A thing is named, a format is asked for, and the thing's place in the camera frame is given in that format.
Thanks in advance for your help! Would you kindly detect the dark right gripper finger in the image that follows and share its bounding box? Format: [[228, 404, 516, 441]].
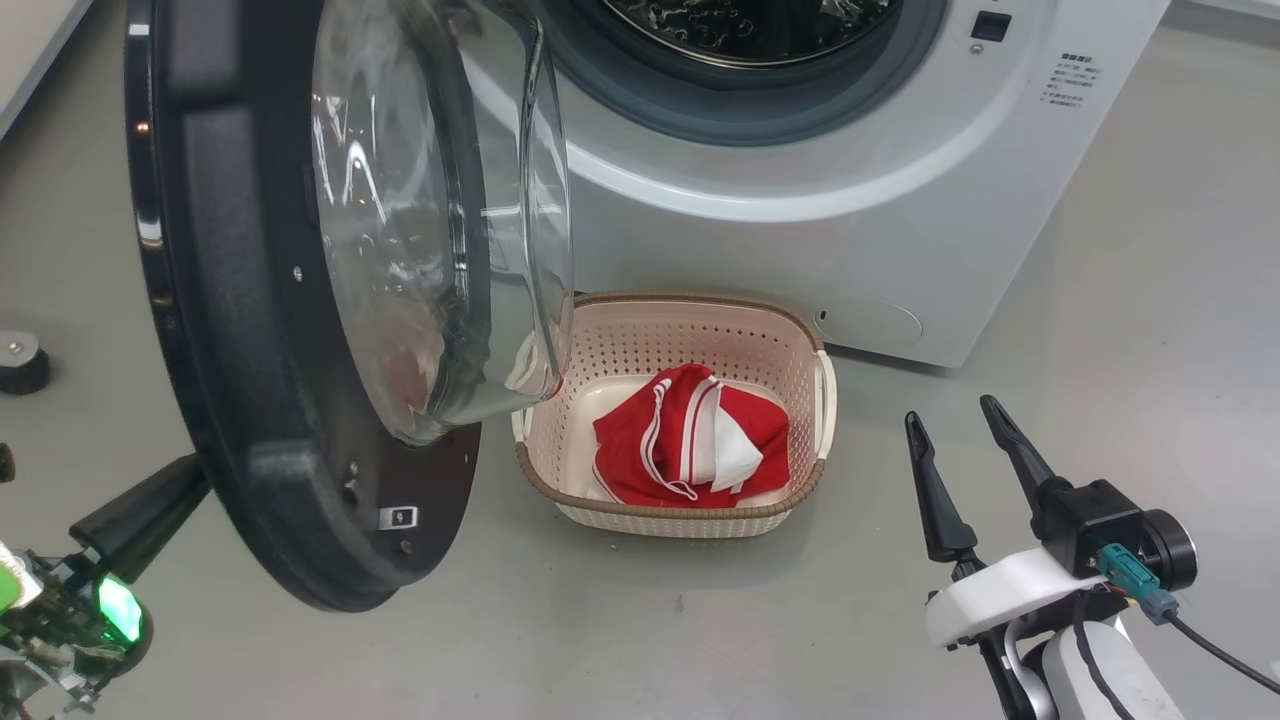
[[980, 395, 1071, 543], [905, 411, 986, 583]]

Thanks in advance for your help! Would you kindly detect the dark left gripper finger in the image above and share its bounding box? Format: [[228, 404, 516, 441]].
[[68, 455, 213, 586]]

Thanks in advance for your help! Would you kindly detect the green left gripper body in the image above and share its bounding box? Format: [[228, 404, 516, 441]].
[[0, 540, 113, 719]]

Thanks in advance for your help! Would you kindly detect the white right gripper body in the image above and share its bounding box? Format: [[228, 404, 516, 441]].
[[924, 546, 1111, 649]]

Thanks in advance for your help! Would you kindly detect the black round washing machine door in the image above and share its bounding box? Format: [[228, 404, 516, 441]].
[[125, 0, 576, 613]]

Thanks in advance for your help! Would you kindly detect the red and white garment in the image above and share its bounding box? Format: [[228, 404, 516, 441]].
[[592, 363, 791, 508]]

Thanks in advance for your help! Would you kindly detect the white washing machine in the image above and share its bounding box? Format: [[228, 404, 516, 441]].
[[440, 0, 1171, 369]]

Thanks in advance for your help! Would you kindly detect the cream perforated laundry basket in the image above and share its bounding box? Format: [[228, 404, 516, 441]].
[[510, 291, 838, 539]]

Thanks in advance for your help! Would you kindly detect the steel washing machine drum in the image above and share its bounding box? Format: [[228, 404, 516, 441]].
[[600, 0, 896, 69]]

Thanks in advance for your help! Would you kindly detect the black round floor foot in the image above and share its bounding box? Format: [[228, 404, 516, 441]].
[[0, 331, 52, 396]]

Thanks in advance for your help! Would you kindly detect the printed warning text label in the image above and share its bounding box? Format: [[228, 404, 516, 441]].
[[1040, 55, 1103, 109]]

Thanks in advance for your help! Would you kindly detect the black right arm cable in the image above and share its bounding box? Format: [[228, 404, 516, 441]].
[[1072, 592, 1136, 720]]

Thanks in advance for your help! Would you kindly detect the teal plug right camera cable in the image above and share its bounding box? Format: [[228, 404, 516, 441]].
[[1095, 543, 1280, 696]]

